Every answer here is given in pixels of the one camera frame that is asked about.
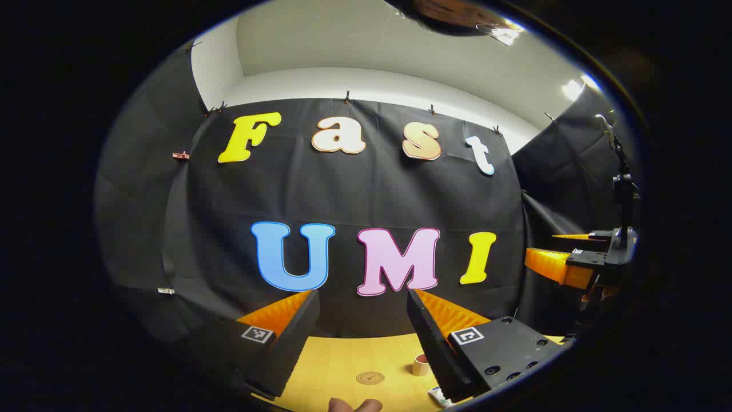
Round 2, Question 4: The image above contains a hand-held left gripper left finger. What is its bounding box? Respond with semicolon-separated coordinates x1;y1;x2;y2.
182;289;321;400

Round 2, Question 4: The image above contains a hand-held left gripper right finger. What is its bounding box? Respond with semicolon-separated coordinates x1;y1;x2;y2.
406;289;567;404

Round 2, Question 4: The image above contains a wooden desktop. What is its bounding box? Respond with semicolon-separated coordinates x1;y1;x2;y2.
252;334;567;412

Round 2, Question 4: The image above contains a black backdrop cloth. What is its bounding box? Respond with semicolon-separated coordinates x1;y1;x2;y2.
94;46;641;344

